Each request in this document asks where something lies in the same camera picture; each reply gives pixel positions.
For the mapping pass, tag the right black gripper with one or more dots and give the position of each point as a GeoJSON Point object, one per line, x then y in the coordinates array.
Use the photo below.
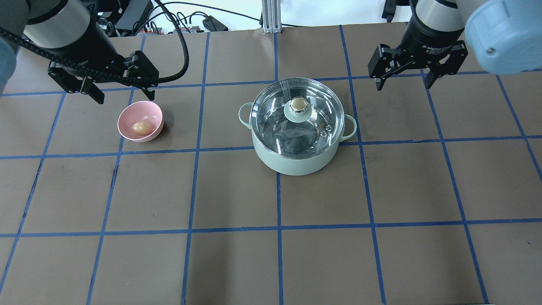
{"type": "Point", "coordinates": [428, 39]}

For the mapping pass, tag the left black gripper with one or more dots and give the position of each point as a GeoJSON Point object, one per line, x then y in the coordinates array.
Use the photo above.
{"type": "Point", "coordinates": [89, 48]}

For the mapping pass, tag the glass pot lid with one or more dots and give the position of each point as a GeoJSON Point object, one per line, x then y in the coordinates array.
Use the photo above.
{"type": "Point", "coordinates": [296, 118]}

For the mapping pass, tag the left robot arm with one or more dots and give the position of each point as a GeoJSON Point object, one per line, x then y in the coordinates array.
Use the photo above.
{"type": "Point", "coordinates": [66, 29]}

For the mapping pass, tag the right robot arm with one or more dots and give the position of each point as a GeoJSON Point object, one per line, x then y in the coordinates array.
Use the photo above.
{"type": "Point", "coordinates": [505, 37]}

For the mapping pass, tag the mint green pot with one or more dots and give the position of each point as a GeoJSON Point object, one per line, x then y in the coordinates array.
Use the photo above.
{"type": "Point", "coordinates": [298, 150]}

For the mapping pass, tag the pink bowl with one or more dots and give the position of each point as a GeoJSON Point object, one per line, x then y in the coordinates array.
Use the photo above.
{"type": "Point", "coordinates": [139, 111]}

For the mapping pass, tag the black power adapter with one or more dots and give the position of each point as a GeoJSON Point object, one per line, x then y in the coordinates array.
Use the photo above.
{"type": "Point", "coordinates": [213, 25]}

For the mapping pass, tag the aluminium frame post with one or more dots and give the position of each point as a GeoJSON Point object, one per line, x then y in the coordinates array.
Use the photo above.
{"type": "Point", "coordinates": [271, 16]}

